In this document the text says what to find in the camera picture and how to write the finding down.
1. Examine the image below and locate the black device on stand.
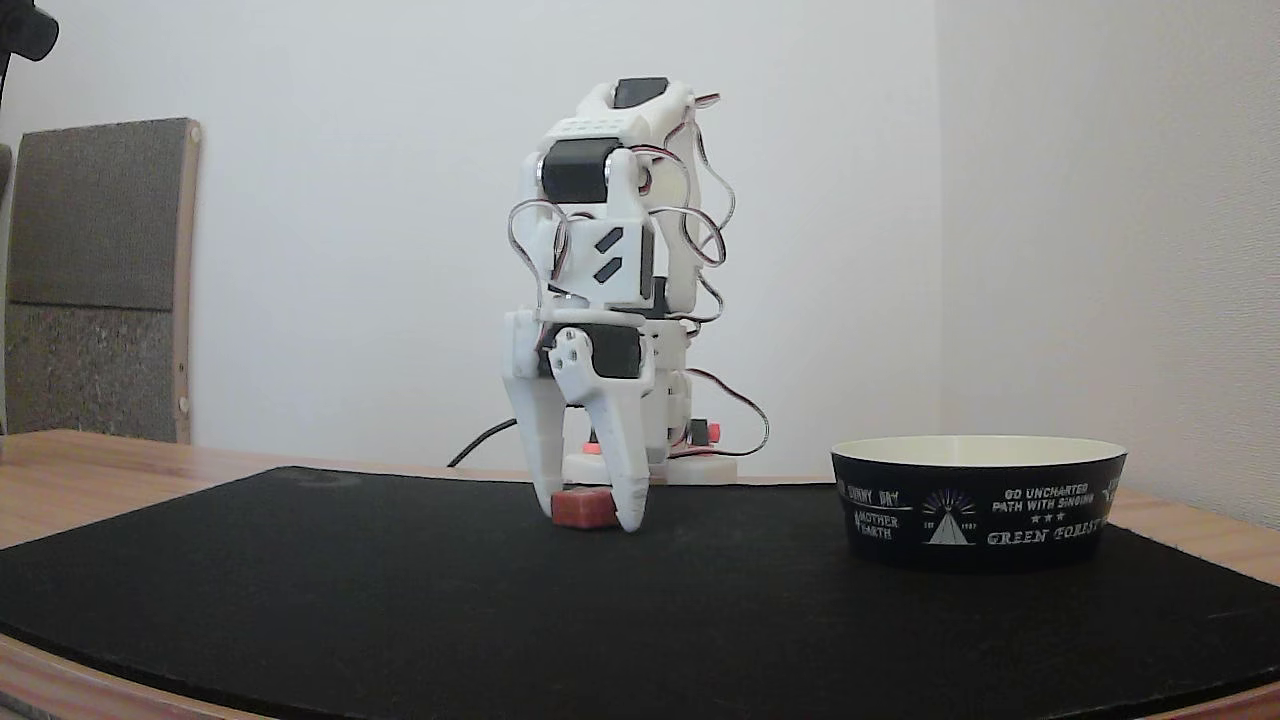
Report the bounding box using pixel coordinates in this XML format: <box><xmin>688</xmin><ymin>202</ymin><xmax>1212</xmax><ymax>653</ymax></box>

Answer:
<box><xmin>0</xmin><ymin>0</ymin><xmax>60</xmax><ymax>64</ymax></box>

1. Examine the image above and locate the black usb cable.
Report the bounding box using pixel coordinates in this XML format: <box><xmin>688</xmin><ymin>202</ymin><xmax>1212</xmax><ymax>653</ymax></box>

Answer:
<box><xmin>447</xmin><ymin>417</ymin><xmax>519</xmax><ymax>469</ymax></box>

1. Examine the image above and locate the black table mat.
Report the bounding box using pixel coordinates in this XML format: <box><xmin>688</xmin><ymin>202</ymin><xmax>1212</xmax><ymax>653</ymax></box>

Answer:
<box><xmin>0</xmin><ymin>466</ymin><xmax>1280</xmax><ymax>720</ymax></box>

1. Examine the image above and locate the grey board with wooden edge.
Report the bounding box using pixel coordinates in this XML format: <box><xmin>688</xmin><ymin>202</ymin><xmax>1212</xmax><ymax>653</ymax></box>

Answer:
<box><xmin>4</xmin><ymin>118</ymin><xmax>202</xmax><ymax>445</ymax></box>

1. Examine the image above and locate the black printed paper bowl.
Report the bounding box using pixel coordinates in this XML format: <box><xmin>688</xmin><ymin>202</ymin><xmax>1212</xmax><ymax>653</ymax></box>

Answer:
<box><xmin>830</xmin><ymin>435</ymin><xmax>1128</xmax><ymax>574</ymax></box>

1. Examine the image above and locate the red toy block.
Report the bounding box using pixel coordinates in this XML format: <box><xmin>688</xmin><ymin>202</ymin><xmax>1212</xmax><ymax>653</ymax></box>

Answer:
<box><xmin>552</xmin><ymin>486</ymin><xmax>619</xmax><ymax>530</ymax></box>

